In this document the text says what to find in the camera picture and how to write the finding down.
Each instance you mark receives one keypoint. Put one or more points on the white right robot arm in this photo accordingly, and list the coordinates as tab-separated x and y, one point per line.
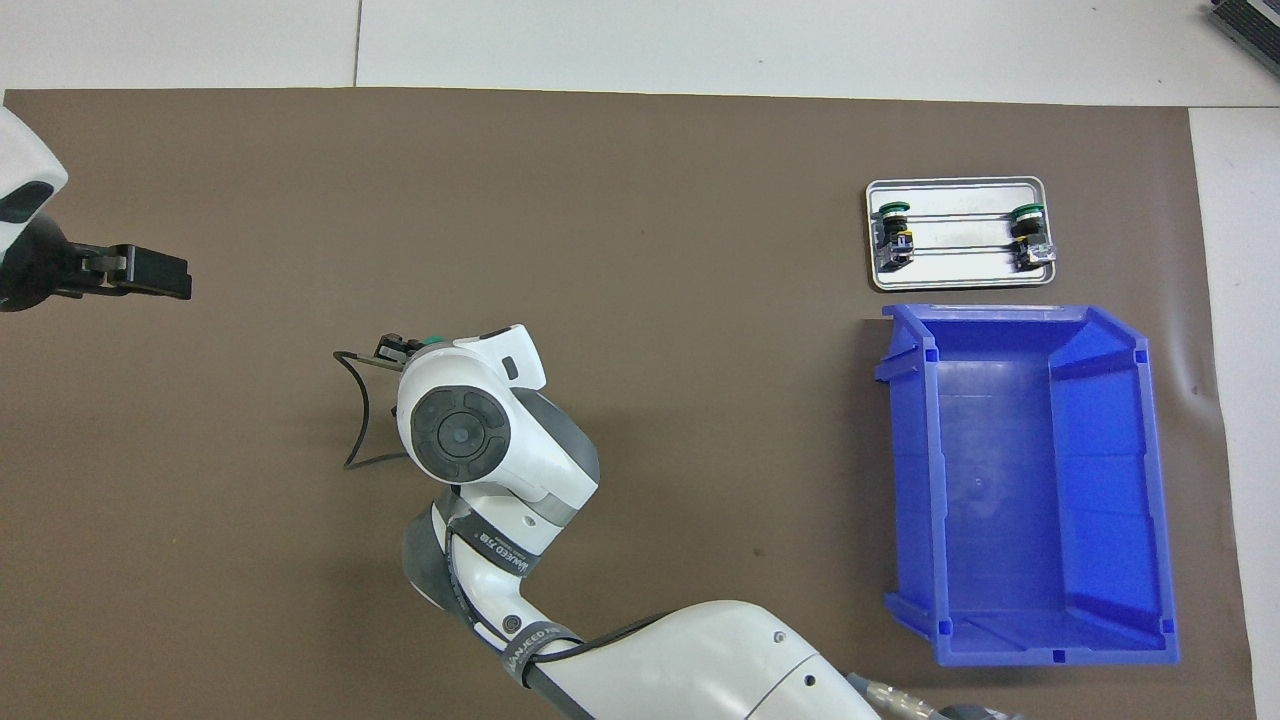
500	440

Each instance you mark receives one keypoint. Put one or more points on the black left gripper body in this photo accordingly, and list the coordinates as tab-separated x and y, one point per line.
35	270

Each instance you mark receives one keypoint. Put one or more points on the blue plastic storage bin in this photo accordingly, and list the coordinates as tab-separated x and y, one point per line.
980	520

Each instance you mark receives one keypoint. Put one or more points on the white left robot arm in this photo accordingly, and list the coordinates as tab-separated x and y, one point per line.
25	150

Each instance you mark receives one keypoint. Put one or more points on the grey ribbed metal device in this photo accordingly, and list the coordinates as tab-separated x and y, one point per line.
1250	25

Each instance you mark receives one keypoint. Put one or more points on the thin metal rod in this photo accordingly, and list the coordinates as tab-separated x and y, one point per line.
960	215
960	251

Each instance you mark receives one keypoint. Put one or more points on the silver metal tray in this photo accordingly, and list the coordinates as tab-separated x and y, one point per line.
960	272

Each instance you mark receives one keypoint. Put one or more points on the brown table mat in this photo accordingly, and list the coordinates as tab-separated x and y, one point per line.
700	250

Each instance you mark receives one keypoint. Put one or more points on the green push button switch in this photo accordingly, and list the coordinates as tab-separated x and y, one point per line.
433	342
1030	245
900	245

